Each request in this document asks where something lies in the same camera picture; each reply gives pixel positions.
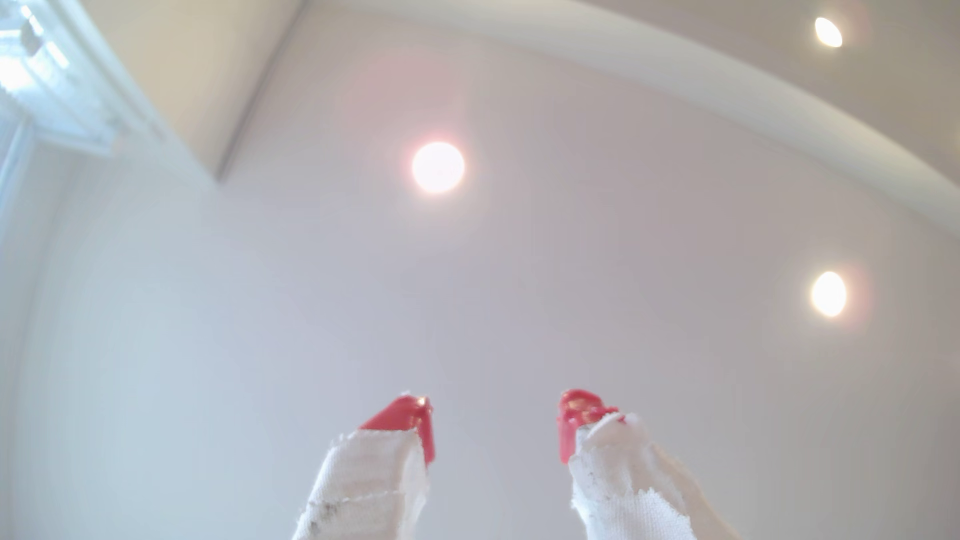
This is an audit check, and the white window frame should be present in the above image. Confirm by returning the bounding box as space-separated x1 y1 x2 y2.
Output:
0 0 162 226

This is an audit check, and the round ceiling light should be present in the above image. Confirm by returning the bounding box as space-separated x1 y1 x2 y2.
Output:
813 15 844 50
809 270 849 319
410 140 467 196

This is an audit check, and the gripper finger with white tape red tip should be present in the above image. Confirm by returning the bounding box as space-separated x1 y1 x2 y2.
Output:
292 392 437 540
557 388 744 540

